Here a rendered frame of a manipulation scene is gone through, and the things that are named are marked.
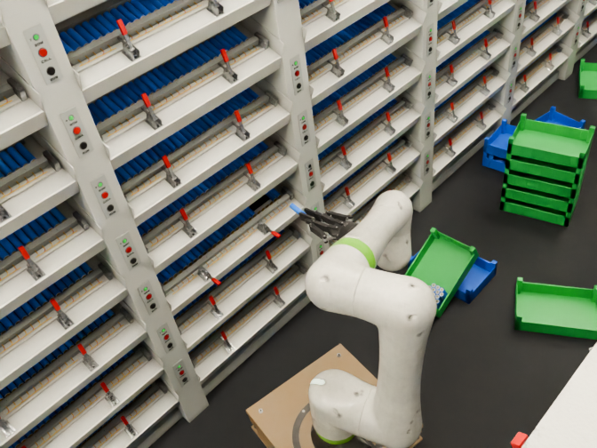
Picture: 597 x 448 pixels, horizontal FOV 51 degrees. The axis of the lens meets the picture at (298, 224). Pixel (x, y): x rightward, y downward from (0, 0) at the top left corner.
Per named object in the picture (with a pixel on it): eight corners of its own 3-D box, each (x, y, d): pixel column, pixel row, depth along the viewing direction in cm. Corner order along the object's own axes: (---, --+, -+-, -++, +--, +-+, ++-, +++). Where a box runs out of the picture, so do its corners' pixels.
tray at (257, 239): (303, 213, 224) (306, 198, 216) (171, 317, 195) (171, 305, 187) (264, 179, 230) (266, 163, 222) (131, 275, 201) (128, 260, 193)
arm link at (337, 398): (359, 457, 162) (357, 420, 148) (305, 436, 167) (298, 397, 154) (376, 414, 170) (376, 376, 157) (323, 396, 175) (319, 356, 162)
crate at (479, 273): (496, 275, 257) (497, 261, 251) (468, 304, 247) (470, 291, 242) (434, 244, 274) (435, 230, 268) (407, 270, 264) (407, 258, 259)
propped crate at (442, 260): (440, 318, 244) (434, 313, 237) (398, 294, 255) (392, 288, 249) (479, 254, 247) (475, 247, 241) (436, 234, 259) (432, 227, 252)
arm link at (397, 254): (393, 283, 171) (418, 269, 177) (394, 242, 166) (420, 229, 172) (356, 265, 181) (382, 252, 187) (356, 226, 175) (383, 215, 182)
